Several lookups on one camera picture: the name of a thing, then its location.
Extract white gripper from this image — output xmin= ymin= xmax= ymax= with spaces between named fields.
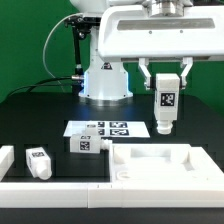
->
xmin=98 ymin=5 xmax=224 ymax=90

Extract white square tabletop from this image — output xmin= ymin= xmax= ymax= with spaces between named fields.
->
xmin=109 ymin=144 xmax=224 ymax=183

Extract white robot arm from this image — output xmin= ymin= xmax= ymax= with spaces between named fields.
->
xmin=70 ymin=0 xmax=224 ymax=89

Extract white marker sheet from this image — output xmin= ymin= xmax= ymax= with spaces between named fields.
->
xmin=63 ymin=121 xmax=150 ymax=138

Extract white U-shaped fence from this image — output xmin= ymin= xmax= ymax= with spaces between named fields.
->
xmin=0 ymin=146 xmax=224 ymax=208

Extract black and grey cables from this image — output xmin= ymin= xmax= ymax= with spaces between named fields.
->
xmin=6 ymin=13 xmax=88 ymax=98

